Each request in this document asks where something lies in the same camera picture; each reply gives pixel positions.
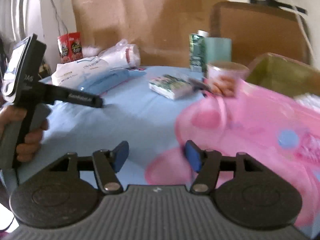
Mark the brown woven chair back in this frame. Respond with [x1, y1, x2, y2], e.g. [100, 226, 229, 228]
[209, 1, 312, 67]

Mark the white fluffy cotton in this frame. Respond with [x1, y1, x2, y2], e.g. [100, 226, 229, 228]
[82, 44, 101, 57]

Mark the thin black wire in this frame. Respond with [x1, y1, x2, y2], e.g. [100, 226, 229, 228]
[49, 0, 68, 36]

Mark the dark brown stick packet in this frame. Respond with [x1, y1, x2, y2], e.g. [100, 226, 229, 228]
[189, 78, 211, 91]

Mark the pink biscuit tin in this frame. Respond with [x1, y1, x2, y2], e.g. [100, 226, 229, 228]
[146, 52, 320, 233]

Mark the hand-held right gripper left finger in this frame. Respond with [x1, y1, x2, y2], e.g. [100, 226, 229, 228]
[37, 140, 130, 195]

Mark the white fluffy cloth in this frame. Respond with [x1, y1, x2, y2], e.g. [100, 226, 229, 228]
[295, 92, 320, 111]

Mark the white cable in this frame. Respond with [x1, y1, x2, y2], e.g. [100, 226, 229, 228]
[274, 0, 314, 64]

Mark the blue translucent pouch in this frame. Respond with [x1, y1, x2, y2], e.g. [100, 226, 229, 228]
[79, 69, 132, 91]

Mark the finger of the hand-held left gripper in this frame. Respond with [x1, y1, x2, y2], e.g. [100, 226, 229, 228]
[93, 95, 104, 109]

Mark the person's left hand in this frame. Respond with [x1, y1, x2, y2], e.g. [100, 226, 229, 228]
[0, 104, 50, 163]

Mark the clear bag of cotton pads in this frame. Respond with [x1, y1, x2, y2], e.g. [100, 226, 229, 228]
[97, 39, 141, 68]

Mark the white tissue pack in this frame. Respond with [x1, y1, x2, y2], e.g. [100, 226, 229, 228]
[51, 56, 111, 86]

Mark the green drink carton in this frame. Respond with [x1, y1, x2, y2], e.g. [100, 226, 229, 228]
[188, 30, 209, 72]

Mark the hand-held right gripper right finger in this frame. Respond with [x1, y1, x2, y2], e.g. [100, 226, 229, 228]
[184, 140, 273, 195]

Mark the black tape cross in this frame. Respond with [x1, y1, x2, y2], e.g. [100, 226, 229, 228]
[249, 0, 308, 15]

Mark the green print tissue pack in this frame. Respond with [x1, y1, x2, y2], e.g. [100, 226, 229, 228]
[148, 74, 192, 101]

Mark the red snack box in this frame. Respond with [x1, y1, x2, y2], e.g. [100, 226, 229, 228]
[57, 32, 82, 64]

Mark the round snack can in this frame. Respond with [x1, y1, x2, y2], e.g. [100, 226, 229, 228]
[206, 61, 250, 97]

